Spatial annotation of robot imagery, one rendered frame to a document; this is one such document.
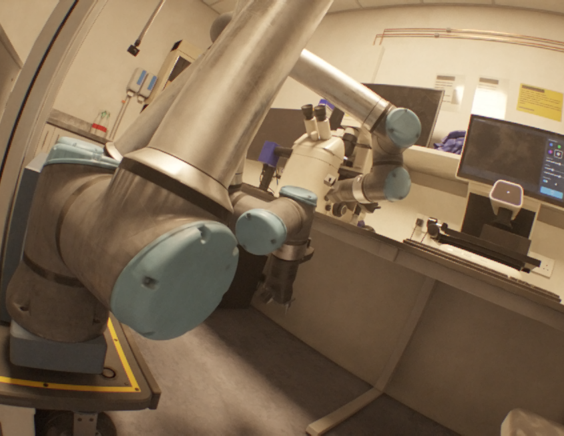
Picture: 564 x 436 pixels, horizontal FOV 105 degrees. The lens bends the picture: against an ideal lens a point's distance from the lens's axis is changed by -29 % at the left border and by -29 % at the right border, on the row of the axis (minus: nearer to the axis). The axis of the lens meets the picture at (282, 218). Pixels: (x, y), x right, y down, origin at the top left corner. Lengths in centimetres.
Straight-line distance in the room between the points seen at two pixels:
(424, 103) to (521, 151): 81
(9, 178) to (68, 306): 24
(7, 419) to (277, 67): 66
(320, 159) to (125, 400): 95
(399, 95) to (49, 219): 184
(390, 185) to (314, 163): 38
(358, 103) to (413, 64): 167
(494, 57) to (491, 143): 117
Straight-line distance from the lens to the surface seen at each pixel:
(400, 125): 74
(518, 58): 232
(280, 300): 82
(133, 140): 101
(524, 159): 122
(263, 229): 57
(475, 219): 126
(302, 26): 44
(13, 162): 58
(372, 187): 88
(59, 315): 49
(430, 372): 171
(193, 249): 29
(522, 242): 106
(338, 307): 186
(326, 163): 112
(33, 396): 55
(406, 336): 160
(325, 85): 77
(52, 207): 43
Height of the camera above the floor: 71
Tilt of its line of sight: 1 degrees down
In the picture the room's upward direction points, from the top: 21 degrees clockwise
